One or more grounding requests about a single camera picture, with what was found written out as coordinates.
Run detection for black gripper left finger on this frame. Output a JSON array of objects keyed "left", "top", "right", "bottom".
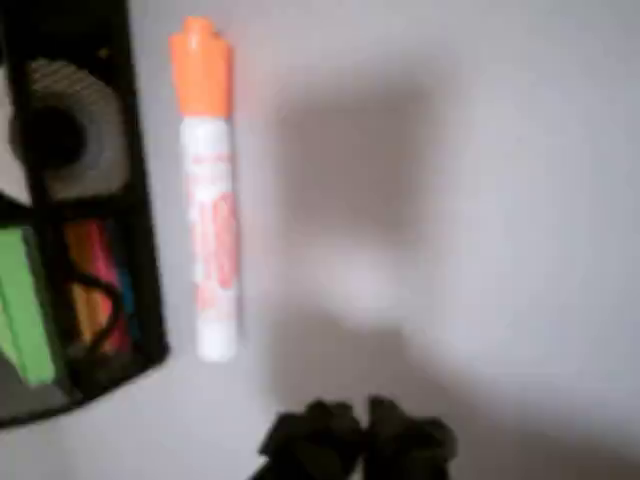
[{"left": 257, "top": 398, "right": 367, "bottom": 480}]

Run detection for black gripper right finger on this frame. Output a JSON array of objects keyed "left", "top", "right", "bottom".
[{"left": 367, "top": 394, "right": 459, "bottom": 480}]

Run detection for orange capped white marker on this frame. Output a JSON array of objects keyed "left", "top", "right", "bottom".
[{"left": 168, "top": 15, "right": 245, "bottom": 362}]

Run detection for black mesh desk organizer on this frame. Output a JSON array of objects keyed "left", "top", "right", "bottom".
[{"left": 0, "top": 0, "right": 171, "bottom": 431}]

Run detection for orange pink blue sticky flags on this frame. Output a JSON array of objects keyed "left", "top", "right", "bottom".
[{"left": 62, "top": 219, "right": 140, "bottom": 352}]

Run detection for green sticky note pad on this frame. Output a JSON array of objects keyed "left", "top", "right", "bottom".
[{"left": 0, "top": 227, "right": 57, "bottom": 387}]

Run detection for grey tape roll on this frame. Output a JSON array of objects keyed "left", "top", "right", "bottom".
[{"left": 9, "top": 58, "right": 126, "bottom": 201}]

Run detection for white tape roll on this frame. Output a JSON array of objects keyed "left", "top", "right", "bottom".
[{"left": 0, "top": 89, "right": 32, "bottom": 204}]

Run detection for black wire loop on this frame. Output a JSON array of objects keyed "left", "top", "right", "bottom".
[{"left": 69, "top": 272, "right": 125, "bottom": 354}]

